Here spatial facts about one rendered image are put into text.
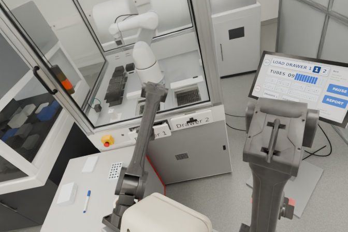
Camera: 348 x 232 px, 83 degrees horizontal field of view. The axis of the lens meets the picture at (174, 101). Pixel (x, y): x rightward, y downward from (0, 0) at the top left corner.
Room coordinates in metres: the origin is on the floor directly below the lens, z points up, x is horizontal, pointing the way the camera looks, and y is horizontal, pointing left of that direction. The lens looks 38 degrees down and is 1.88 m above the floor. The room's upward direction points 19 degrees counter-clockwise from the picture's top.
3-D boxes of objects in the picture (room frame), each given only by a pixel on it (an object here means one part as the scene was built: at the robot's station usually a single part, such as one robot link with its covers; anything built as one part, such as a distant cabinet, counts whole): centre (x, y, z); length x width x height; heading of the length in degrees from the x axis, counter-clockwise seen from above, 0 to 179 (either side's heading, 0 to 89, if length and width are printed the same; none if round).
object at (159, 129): (1.01, 0.24, 0.87); 0.29 x 0.02 x 0.11; 81
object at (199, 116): (1.00, -0.08, 0.87); 0.29 x 0.02 x 0.11; 81
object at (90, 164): (1.01, 0.75, 0.77); 0.13 x 0.09 x 0.02; 163
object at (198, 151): (1.52, 0.11, 0.40); 1.03 x 0.95 x 0.80; 81
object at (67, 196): (0.81, 0.87, 0.79); 0.13 x 0.09 x 0.05; 177
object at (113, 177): (0.86, 0.53, 0.78); 0.12 x 0.08 x 0.04; 168
